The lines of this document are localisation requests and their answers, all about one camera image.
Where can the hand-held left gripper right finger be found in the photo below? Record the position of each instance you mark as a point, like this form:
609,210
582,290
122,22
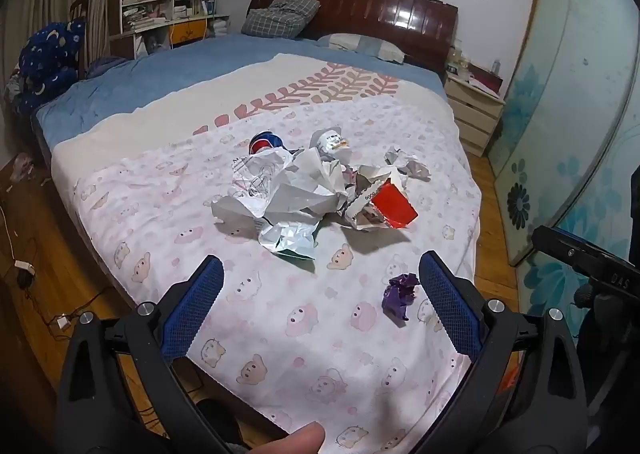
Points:
450,306

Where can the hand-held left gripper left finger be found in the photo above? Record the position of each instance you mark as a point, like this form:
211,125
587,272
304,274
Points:
200,304

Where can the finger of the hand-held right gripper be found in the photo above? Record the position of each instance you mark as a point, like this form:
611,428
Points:
595,266

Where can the grid-lined paper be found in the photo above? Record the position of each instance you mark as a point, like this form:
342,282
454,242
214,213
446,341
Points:
415,169

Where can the blue and red can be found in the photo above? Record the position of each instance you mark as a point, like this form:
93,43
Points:
265,140

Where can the person's left hand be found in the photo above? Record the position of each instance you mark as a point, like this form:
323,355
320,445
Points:
290,440

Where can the purple wrapper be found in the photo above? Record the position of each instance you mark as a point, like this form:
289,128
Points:
400,295

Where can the pink animal-print blanket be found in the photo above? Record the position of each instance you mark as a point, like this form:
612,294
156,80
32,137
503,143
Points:
300,334

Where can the green and white packet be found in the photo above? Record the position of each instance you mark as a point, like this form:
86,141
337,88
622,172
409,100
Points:
290,240

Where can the red packet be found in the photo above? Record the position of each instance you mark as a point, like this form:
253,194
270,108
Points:
395,206

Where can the white power adapter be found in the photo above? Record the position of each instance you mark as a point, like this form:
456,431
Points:
24,266
62,322

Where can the crumpled sketch-printed paper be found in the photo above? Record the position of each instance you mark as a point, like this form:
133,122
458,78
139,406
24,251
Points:
260,177

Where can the large crumpled white paper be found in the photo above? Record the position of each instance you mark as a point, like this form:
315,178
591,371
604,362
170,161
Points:
312,184

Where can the floral sliding wardrobe door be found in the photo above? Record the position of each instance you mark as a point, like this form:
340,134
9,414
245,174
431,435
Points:
575,84

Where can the cream wooden nightstand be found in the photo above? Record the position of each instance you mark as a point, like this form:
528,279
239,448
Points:
472,119

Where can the white printed cup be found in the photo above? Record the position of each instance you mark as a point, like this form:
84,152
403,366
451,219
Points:
330,139

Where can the red box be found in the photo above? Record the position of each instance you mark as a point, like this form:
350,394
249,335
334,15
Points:
485,79

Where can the small clear bottle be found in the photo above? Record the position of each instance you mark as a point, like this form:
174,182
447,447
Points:
496,66

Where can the blue bedsheet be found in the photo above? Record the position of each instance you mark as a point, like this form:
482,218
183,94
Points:
150,79

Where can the cream leaf-print blanket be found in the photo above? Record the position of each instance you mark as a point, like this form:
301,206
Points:
300,74

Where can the purple cloth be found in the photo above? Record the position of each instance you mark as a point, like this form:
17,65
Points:
105,65

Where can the white striped pillow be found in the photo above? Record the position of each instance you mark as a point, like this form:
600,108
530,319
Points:
360,45

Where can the blue star-print clothing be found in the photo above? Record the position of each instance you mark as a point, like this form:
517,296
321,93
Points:
50,54

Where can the grey plaid pillow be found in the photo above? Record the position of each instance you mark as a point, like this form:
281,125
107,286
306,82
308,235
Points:
280,19

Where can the wooden bed headboard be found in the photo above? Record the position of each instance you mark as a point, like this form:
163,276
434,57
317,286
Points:
375,9

